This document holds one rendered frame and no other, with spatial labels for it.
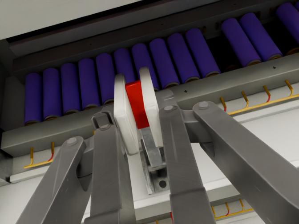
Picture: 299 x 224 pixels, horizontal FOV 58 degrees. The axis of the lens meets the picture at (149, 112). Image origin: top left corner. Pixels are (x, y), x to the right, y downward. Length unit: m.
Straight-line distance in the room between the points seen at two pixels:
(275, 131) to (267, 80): 0.05
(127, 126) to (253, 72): 0.15
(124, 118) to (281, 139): 0.15
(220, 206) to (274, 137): 0.20
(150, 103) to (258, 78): 0.13
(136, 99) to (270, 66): 0.13
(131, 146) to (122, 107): 0.02
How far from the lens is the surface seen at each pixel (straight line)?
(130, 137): 0.16
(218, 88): 0.25
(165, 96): 0.18
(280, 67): 0.27
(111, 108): 0.18
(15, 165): 0.30
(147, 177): 0.22
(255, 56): 0.28
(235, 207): 0.43
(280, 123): 0.27
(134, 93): 0.19
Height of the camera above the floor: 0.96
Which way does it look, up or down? 42 degrees down
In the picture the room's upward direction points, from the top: 17 degrees counter-clockwise
